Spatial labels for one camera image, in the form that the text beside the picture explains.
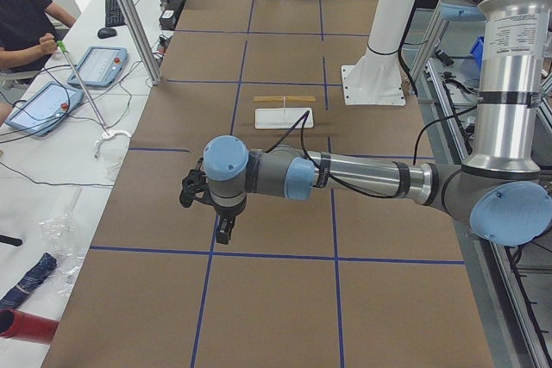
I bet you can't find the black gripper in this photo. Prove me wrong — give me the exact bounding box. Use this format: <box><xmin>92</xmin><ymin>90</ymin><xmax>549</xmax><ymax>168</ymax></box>
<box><xmin>214</xmin><ymin>203</ymin><xmax>242</xmax><ymax>244</ymax></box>

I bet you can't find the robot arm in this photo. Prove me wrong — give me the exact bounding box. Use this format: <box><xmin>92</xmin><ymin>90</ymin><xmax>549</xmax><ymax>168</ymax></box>
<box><xmin>198</xmin><ymin>0</ymin><xmax>551</xmax><ymax>246</ymax></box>

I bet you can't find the white rack base tray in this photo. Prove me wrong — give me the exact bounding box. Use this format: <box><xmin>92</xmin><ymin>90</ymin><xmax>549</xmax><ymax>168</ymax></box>
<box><xmin>254</xmin><ymin>107</ymin><xmax>314</xmax><ymax>130</ymax></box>

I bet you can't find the wooden towel rack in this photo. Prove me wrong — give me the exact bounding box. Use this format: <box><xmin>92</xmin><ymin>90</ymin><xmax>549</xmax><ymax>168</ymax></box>
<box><xmin>253</xmin><ymin>95</ymin><xmax>317</xmax><ymax>109</ymax></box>

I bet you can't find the grabber reach tool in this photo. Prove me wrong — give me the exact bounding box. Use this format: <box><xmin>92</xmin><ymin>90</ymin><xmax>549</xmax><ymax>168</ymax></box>
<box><xmin>56</xmin><ymin>41</ymin><xmax>132</xmax><ymax>159</ymax></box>

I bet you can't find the clear plastic wrap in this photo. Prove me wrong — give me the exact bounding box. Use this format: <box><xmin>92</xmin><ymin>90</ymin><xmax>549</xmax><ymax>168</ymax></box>
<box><xmin>39</xmin><ymin>211</ymin><xmax>88</xmax><ymax>298</ymax></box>

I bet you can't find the folded blue umbrella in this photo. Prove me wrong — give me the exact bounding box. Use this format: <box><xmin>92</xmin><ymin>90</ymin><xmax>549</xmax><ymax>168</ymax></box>
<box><xmin>1</xmin><ymin>253</ymin><xmax>57</xmax><ymax>310</ymax></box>

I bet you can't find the far teach pendant tablet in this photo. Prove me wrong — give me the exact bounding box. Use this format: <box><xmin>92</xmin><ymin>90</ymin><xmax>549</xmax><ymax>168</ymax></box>
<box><xmin>76</xmin><ymin>46</ymin><xmax>129</xmax><ymax>88</ymax></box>

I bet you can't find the teach pendant tablet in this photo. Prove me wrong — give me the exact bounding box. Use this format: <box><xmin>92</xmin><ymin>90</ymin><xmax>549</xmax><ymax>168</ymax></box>
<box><xmin>5</xmin><ymin>82</ymin><xmax>84</xmax><ymax>136</ymax></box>
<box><xmin>76</xmin><ymin>46</ymin><xmax>129</xmax><ymax>88</ymax></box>

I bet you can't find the near teach pendant tablet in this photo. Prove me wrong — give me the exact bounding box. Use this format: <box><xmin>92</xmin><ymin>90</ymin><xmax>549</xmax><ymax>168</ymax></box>
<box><xmin>5</xmin><ymin>82</ymin><xmax>84</xmax><ymax>136</ymax></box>

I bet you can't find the red cylinder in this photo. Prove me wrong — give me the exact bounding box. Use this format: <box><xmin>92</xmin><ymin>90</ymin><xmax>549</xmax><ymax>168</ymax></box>
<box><xmin>1</xmin><ymin>309</ymin><xmax>59</xmax><ymax>345</ymax></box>

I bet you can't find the black computer mouse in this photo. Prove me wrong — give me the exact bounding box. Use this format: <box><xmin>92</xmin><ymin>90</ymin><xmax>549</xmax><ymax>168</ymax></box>
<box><xmin>97</xmin><ymin>27</ymin><xmax>117</xmax><ymax>39</ymax></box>

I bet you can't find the black keyboard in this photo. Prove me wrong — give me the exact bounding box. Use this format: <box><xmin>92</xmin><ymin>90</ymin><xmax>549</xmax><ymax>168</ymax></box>
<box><xmin>104</xmin><ymin>0</ymin><xmax>125</xmax><ymax>28</ymax></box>

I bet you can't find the seated person black shirt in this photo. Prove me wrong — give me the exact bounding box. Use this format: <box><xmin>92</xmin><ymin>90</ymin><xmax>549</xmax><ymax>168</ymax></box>
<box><xmin>1</xmin><ymin>0</ymin><xmax>77</xmax><ymax>72</ymax></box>

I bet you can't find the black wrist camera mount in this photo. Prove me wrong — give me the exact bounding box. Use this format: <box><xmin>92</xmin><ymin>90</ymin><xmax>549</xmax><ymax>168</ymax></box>
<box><xmin>179</xmin><ymin>157</ymin><xmax>213</xmax><ymax>208</ymax></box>

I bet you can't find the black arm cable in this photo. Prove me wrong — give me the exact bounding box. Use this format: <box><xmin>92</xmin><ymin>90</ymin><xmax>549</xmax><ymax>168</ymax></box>
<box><xmin>262</xmin><ymin>109</ymin><xmax>480</xmax><ymax>199</ymax></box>

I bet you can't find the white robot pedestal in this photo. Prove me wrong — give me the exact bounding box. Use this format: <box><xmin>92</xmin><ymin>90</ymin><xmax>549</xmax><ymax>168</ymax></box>
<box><xmin>342</xmin><ymin>0</ymin><xmax>415</xmax><ymax>106</ymax></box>

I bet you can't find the aluminium frame post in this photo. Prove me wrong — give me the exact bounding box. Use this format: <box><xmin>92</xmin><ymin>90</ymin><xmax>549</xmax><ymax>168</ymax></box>
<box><xmin>117</xmin><ymin>0</ymin><xmax>160</xmax><ymax>85</ymax></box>

